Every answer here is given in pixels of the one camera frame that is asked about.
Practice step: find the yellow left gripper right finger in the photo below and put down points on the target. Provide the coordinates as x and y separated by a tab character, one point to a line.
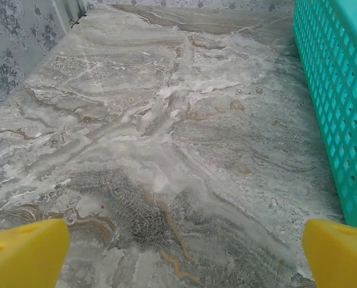
340	258

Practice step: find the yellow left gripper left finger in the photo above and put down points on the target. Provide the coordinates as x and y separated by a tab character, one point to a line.
25	255

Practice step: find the teal perforated plastic basket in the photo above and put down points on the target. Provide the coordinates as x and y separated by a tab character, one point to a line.
337	90

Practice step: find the aluminium frame post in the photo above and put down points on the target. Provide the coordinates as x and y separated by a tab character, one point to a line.
73	9

